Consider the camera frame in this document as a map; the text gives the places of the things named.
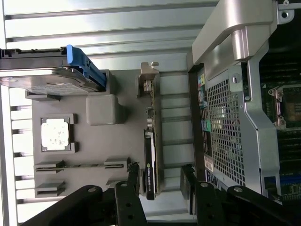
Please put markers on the silver CPU chip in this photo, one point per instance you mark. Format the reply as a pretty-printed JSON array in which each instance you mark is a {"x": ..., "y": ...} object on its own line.
[{"x": 55, "y": 134}]

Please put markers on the CPU socket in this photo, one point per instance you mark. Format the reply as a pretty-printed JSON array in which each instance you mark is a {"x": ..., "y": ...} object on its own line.
[{"x": 291, "y": 108}]

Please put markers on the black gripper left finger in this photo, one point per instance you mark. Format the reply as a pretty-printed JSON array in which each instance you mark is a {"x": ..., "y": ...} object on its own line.
[{"x": 127, "y": 207}]

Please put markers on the grey parts rack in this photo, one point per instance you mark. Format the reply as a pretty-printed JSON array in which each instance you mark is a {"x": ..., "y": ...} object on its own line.
[{"x": 98, "y": 141}]

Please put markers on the open black PC case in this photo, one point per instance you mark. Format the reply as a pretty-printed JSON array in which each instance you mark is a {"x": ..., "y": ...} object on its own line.
[{"x": 223, "y": 117}]

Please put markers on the green motherboard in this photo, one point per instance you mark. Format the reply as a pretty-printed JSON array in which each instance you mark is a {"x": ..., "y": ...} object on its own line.
[{"x": 291, "y": 188}]

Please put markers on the hard disk in blue carrier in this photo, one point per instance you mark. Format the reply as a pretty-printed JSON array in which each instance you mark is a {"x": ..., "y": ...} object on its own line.
[{"x": 47, "y": 80}]

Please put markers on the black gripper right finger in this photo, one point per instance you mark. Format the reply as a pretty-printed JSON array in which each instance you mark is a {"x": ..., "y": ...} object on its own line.
[{"x": 207, "y": 207}]

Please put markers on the green RAM stick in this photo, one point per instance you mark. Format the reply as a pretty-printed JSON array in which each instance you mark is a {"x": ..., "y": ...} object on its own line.
[{"x": 89, "y": 165}]

